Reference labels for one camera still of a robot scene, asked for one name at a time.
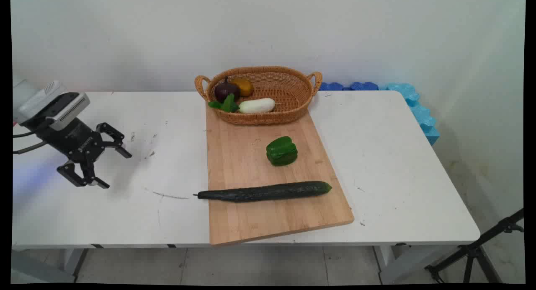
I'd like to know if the purple eggplant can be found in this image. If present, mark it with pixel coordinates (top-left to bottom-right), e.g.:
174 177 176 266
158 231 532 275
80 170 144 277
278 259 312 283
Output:
214 76 241 103

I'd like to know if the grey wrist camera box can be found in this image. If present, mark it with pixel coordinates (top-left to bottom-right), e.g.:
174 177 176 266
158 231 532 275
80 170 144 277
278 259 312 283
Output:
45 92 91 132

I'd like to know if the woven wicker basket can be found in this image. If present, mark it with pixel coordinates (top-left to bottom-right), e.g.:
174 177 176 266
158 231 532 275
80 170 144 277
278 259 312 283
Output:
194 66 323 126

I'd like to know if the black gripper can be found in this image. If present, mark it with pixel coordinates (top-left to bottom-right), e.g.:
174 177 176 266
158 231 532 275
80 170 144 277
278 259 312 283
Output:
39 117 133 189

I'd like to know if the light blue foam mat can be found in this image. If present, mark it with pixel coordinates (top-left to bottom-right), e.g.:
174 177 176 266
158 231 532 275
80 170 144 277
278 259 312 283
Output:
385 83 440 146

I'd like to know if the black tripod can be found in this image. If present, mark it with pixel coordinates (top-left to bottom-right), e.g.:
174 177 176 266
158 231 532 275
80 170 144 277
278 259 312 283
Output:
424 208 525 284

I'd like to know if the green bell pepper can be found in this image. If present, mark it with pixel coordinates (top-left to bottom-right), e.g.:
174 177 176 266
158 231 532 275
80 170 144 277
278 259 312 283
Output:
266 136 298 167

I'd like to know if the white table leg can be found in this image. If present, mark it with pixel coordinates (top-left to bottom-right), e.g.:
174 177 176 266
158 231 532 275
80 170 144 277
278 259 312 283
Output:
62 248 91 279
373 245 419 285

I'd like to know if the long dark green cucumber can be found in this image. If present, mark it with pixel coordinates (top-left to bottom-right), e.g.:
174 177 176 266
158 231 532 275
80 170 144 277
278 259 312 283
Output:
193 181 332 203

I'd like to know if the wooden cutting board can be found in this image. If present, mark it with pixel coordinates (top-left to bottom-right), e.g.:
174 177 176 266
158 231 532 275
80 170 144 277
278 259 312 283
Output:
205 101 355 246

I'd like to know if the white eggplant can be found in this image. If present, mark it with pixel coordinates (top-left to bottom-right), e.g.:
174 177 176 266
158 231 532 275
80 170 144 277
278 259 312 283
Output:
238 98 277 114

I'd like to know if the green leafy vegetable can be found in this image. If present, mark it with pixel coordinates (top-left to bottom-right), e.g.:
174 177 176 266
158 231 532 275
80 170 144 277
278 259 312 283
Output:
208 93 240 113

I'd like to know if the orange-brown fruit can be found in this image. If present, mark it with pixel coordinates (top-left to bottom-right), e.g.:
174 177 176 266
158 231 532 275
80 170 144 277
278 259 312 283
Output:
231 77 255 98

